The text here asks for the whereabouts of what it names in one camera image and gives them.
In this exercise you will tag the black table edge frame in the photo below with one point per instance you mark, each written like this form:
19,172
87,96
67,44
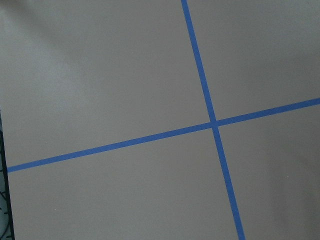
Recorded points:
6,216

